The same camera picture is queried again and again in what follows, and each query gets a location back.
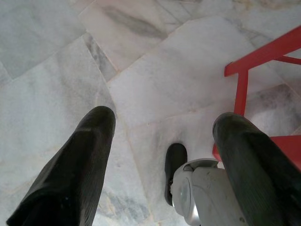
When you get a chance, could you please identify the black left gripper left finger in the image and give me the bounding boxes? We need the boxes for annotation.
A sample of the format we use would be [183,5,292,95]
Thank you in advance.
[6,105,117,226]

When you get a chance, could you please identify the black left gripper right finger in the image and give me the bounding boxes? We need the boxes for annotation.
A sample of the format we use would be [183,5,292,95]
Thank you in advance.
[212,112,301,226]

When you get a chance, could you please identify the black robot left foot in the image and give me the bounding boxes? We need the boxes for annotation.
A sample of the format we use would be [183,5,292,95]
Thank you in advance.
[164,143,188,207]

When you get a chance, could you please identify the red wooden stool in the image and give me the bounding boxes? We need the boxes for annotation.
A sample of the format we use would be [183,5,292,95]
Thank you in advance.
[212,24,301,172]

